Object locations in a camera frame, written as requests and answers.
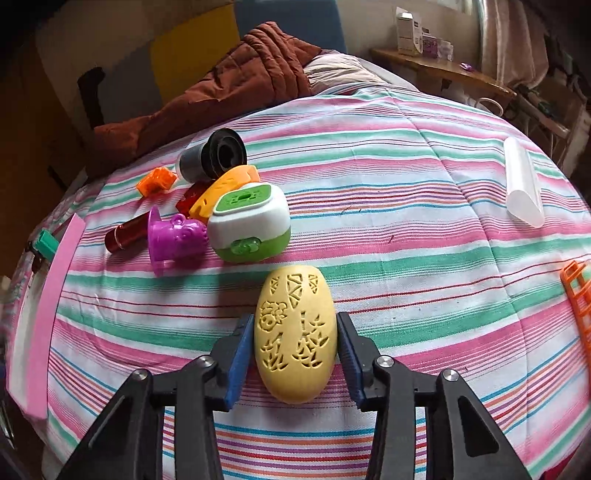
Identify striped bedsheet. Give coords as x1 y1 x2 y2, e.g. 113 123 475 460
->
9 85 591 480

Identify white box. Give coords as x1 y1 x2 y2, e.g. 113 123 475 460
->
396 7 426 57

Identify orange plastic rack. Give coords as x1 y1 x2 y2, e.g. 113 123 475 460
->
560 260 591 342

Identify orange curved plastic piece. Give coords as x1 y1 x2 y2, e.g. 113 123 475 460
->
188 165 260 222

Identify green and white plug-in device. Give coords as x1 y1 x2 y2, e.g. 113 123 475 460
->
206 182 291 264

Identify brown quilted blanket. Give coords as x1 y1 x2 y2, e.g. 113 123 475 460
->
92 23 324 160

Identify beige curtain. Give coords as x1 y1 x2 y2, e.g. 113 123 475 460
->
478 0 550 88

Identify wooden bedside shelf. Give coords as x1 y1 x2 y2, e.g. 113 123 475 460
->
369 46 517 100

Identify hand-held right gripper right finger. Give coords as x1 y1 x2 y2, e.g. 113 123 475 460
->
336 311 532 480

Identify small red plastic piece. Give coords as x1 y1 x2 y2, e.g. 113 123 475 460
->
175 181 212 214

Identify red metallic cylinder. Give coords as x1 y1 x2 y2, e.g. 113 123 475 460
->
104 217 151 254

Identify black and grey cylinder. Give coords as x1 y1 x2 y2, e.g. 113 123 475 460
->
177 130 247 183

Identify purple box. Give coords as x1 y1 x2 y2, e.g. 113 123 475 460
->
421 34 453 59

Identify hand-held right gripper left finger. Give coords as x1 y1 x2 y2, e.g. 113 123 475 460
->
55 315 257 480

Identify cluttered storage rack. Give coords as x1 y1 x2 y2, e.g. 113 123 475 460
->
508 28 591 162

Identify green plastic tower toy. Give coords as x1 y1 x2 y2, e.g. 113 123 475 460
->
28 229 58 259

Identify grey yellow blue headboard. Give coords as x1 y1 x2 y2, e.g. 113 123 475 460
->
34 0 349 134

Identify purple plastic toy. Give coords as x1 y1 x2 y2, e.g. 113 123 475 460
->
147 206 209 277

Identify small orange plastic toy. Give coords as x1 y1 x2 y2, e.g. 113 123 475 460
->
137 167 177 199

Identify translucent white tube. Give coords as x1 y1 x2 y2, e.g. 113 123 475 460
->
503 137 546 228

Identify wooden wardrobe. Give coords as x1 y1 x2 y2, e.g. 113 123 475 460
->
0 41 93 195

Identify yellow carved oval case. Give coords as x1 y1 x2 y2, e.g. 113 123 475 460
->
254 265 335 404

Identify pale pillow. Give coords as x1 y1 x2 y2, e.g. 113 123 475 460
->
302 53 389 95

